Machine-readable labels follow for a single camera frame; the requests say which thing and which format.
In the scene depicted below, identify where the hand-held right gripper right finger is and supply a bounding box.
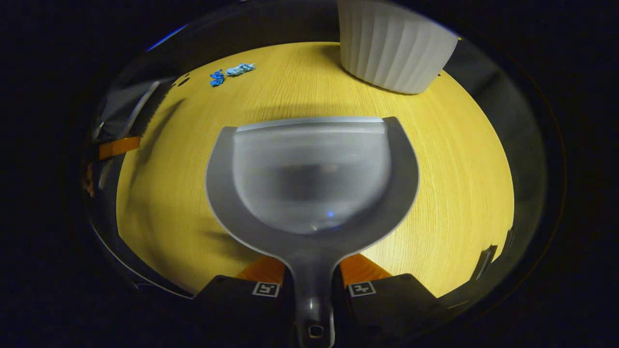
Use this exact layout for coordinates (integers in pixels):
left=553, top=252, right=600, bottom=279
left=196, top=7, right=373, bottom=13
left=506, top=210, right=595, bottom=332
left=334, top=253, right=453, bottom=348

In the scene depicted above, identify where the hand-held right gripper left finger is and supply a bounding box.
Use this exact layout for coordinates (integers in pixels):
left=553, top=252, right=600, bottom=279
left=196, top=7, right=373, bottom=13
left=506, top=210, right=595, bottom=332
left=193, top=255, right=295, bottom=348

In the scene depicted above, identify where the small grey broom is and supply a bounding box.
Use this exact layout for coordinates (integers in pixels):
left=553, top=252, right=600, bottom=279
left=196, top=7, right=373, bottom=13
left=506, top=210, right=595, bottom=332
left=94, top=80, right=167, bottom=141

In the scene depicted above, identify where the light blue paper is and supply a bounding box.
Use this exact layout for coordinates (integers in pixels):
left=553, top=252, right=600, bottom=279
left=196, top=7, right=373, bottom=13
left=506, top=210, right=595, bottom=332
left=225, top=63, right=257, bottom=77

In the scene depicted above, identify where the grey dustpan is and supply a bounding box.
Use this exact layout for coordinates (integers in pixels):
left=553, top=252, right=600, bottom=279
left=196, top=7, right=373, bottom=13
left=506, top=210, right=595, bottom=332
left=205, top=116, right=420, bottom=348

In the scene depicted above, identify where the grey ribbed garbage bin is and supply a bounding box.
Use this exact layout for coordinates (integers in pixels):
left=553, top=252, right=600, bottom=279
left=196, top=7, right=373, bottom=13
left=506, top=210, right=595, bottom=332
left=337, top=0, right=459, bottom=95

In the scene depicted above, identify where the wooden desktop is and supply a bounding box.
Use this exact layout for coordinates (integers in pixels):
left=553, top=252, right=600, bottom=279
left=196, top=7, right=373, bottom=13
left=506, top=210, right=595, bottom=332
left=116, top=41, right=516, bottom=298

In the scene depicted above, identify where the black table edge bracket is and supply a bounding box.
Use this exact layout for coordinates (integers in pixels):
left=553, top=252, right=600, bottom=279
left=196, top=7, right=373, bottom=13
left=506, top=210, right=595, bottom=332
left=472, top=245, right=499, bottom=281

